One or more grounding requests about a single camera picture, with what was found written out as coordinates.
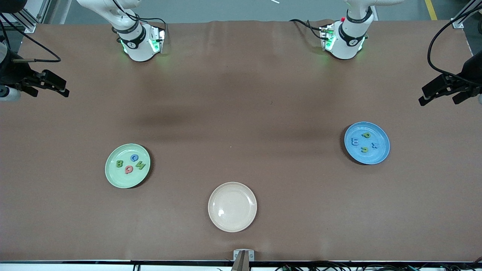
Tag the blue letter G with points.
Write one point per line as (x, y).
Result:
(131, 158)

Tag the aluminium frame post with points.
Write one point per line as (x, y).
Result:
(461, 17)
(35, 17)

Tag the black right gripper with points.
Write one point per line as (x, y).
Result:
(14, 73)

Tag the light green plate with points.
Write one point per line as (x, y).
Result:
(113, 177)

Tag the beige plate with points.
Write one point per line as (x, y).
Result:
(232, 207)

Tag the green letter p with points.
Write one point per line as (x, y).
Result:
(363, 134)

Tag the pink letter Q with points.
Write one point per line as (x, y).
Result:
(125, 169)

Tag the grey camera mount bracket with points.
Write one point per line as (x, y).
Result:
(243, 256)

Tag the brown table cover sheet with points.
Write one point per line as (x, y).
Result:
(241, 82)

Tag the blue plate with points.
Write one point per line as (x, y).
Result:
(367, 158)

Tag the blue letter m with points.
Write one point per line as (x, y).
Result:
(354, 141)

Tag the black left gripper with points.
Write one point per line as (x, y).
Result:
(468, 76)

